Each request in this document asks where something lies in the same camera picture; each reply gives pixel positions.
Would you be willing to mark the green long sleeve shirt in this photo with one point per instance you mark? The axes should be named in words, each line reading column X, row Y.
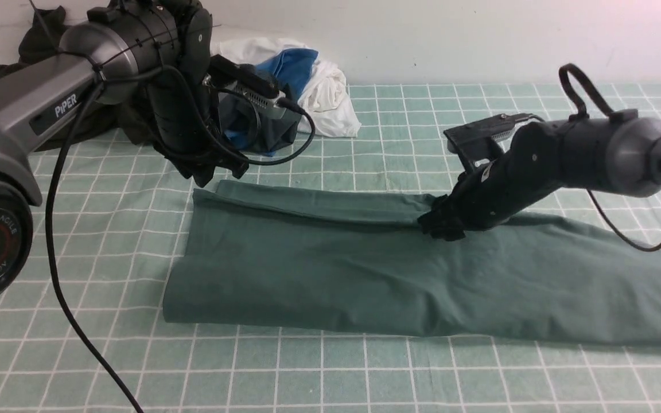
column 358, row 263

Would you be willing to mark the white crumpled garment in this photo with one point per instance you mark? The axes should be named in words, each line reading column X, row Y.
column 325, row 97

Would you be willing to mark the dark olive crumpled garment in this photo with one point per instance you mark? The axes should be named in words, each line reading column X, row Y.
column 38, row 40

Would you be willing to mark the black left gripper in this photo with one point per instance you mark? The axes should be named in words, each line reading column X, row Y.
column 184, row 109

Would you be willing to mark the blue crumpled garment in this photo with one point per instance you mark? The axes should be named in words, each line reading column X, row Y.
column 289, row 70

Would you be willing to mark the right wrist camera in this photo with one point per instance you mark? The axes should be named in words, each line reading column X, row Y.
column 482, row 137

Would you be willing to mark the dark grey crumpled garment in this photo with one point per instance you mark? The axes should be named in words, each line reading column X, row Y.
column 256, row 124

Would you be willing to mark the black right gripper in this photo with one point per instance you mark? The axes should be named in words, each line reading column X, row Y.
column 532, row 168

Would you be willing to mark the green checkered tablecloth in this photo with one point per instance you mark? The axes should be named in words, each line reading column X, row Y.
column 122, row 215

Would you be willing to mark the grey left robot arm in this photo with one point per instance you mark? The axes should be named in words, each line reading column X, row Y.
column 142, row 66

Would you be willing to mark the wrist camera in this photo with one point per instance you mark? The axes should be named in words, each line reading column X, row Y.
column 233, row 79
column 482, row 137

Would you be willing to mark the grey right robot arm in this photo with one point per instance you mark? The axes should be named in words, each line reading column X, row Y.
column 620, row 154

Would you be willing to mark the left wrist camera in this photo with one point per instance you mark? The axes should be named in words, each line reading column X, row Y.
column 233, row 79

